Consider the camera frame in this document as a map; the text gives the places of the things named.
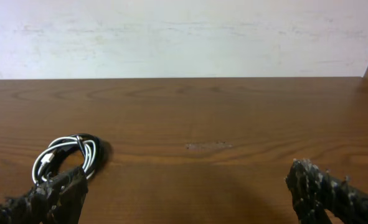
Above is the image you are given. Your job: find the white usb cable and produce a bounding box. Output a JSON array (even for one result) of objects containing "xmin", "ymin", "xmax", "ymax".
[{"xmin": 31, "ymin": 136, "xmax": 97, "ymax": 184}]

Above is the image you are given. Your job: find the smooth black usb cable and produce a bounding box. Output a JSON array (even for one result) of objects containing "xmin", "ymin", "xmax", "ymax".
[{"xmin": 40, "ymin": 133, "xmax": 103, "ymax": 183}]

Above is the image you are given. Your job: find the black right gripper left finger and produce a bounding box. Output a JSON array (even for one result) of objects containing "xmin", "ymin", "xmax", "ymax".
[{"xmin": 0, "ymin": 167, "xmax": 88, "ymax": 224}]

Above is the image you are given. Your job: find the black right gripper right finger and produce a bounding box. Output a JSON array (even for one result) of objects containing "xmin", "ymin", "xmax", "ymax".
[{"xmin": 285, "ymin": 159, "xmax": 368, "ymax": 224}]

